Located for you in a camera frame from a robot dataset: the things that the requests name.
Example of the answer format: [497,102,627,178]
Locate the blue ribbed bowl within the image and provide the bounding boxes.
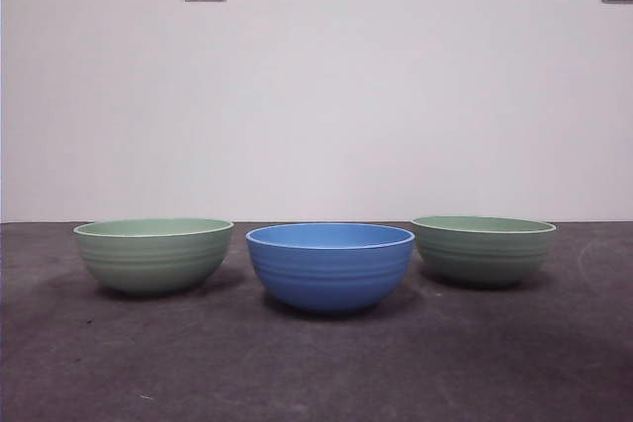
[245,223,415,315]

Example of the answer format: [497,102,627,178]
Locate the green ribbed bowl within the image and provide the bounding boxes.
[72,216,235,295]
[410,215,558,290]

